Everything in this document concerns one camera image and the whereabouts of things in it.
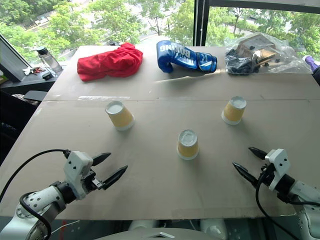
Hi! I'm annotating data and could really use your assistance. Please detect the clear water bottle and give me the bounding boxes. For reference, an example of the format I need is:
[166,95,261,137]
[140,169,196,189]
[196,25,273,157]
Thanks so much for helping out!
[35,46,64,74]

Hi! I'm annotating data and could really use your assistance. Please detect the yellow paper cup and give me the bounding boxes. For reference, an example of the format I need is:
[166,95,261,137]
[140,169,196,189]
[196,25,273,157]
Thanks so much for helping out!
[221,96,248,126]
[176,129,200,161]
[105,100,136,132]

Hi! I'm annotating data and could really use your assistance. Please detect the thin white cable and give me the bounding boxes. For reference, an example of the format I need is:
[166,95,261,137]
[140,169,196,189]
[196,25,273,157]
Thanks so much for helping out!
[51,219,81,234]

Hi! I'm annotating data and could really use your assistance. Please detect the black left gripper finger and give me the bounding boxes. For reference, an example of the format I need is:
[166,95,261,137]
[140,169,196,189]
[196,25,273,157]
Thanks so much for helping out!
[91,152,112,167]
[102,164,129,191]

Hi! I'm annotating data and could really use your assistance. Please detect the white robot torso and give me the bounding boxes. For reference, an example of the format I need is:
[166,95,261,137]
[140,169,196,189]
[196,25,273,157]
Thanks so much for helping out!
[94,218,229,240]

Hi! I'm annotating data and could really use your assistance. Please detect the red cloth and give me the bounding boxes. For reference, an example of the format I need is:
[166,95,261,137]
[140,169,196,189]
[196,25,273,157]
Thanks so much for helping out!
[76,41,144,82]

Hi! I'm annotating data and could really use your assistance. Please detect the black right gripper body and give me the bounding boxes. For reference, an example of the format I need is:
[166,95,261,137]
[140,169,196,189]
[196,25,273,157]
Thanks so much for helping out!
[254,161,276,189]

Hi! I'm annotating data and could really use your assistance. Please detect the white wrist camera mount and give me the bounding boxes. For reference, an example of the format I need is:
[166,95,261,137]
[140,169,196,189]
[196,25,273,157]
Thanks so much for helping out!
[264,148,291,192]
[63,150,94,201]

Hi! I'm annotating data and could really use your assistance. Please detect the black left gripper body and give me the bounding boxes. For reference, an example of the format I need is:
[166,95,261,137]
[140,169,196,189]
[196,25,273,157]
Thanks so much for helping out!
[79,167,105,196]

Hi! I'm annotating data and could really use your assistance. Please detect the black window mullion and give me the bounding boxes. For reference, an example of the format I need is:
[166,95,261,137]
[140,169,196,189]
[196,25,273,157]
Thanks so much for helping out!
[193,0,211,47]

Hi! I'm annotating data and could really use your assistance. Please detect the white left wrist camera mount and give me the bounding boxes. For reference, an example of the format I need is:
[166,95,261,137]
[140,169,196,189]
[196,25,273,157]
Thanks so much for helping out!
[63,150,94,201]

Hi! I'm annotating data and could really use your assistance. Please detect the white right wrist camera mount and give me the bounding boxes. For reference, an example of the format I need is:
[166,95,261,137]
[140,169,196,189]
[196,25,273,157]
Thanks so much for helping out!
[264,148,291,192]

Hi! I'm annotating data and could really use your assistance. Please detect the clear plastic bag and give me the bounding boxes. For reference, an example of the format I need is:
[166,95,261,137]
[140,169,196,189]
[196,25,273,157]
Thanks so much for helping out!
[223,33,315,76]

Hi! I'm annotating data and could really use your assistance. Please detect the purple object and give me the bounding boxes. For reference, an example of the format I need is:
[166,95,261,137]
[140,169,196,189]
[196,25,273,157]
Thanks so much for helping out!
[301,55,320,76]

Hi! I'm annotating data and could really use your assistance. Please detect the white and red small items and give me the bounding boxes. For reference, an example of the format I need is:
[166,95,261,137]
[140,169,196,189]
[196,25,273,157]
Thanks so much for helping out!
[21,65,42,76]

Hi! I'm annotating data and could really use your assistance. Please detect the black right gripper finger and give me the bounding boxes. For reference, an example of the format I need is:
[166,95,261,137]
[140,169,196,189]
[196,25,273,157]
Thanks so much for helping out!
[247,146,269,161]
[232,161,259,188]

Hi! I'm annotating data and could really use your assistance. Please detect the blue boxing glove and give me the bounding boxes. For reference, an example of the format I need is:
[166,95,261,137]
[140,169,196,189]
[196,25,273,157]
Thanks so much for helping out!
[156,40,219,74]

